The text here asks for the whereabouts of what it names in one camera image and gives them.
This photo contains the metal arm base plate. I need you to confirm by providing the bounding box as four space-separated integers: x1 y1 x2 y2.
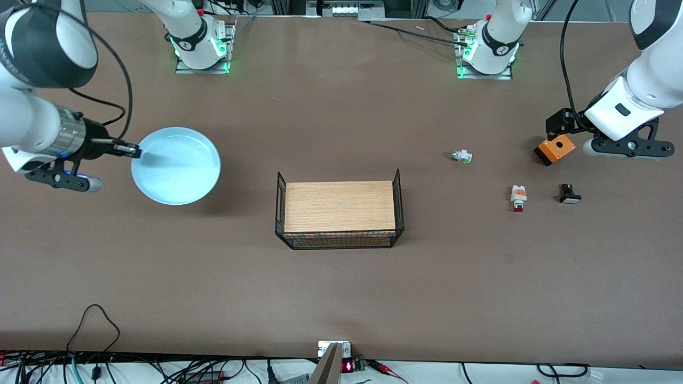
455 29 514 81
175 21 235 75

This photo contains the long black table cable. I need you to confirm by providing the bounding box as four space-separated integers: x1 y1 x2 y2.
358 19 473 47

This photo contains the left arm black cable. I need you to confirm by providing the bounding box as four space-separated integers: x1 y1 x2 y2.
559 0 582 121

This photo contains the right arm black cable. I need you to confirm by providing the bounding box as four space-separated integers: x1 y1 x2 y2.
21 0 133 142

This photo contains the black square white-top button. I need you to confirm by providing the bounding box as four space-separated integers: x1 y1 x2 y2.
558 183 582 205

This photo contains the light blue round plate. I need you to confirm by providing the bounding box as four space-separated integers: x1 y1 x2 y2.
131 127 221 206

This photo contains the red clip lead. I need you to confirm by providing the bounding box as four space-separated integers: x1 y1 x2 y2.
368 360 409 384

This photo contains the thin black edge cable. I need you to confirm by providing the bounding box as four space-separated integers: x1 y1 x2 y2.
536 363 589 379

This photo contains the looped black cable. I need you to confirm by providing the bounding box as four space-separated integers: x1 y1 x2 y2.
67 304 121 355

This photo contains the black wire basket wooden base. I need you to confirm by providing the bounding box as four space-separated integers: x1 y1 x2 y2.
274 169 405 250

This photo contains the orange button enclosure box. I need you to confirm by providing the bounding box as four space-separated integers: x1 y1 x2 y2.
534 133 577 167

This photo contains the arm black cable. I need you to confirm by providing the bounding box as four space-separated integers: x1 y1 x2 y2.
21 0 133 142
559 0 582 121

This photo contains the grey metal bar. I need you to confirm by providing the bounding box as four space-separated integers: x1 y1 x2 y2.
308 342 343 384

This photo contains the silver mounting bracket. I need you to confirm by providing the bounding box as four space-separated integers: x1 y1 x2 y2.
318 340 352 359

